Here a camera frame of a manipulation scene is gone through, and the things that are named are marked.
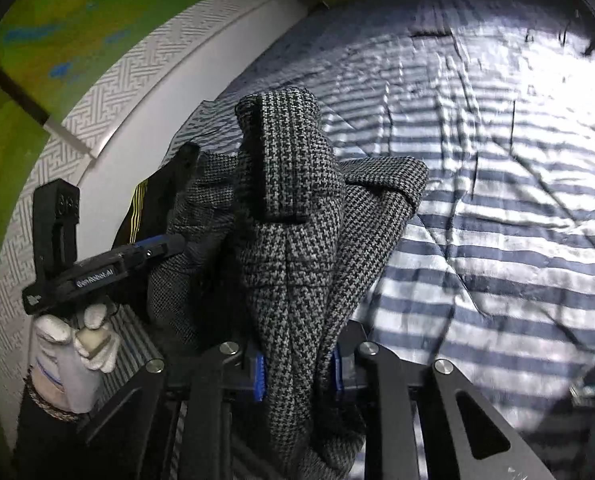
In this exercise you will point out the person's left forearm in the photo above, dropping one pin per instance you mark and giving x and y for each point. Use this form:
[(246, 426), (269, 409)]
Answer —
[(47, 440)]

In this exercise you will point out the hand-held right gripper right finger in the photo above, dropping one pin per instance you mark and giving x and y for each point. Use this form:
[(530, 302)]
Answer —
[(336, 373)]

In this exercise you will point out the grey houndstooth coat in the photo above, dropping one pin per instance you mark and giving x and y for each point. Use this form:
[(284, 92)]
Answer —
[(292, 240)]

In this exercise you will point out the blue white striped blanket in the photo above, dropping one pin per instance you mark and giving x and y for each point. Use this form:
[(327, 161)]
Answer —
[(487, 220)]

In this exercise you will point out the black cloth with yellow stripes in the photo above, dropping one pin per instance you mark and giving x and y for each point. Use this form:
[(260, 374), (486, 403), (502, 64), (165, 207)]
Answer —
[(136, 215)]

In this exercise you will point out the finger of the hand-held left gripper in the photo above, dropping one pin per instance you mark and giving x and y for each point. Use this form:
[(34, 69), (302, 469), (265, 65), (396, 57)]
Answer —
[(160, 249), (186, 160)]

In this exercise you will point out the white bed headboard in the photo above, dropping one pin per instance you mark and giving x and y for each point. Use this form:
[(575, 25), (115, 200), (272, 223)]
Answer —
[(127, 85)]

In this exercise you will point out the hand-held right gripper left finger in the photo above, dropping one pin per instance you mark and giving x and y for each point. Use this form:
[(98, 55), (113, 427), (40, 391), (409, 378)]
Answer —
[(257, 376)]

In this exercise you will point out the person's left hand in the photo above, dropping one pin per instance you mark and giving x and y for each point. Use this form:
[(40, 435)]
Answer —
[(62, 365)]

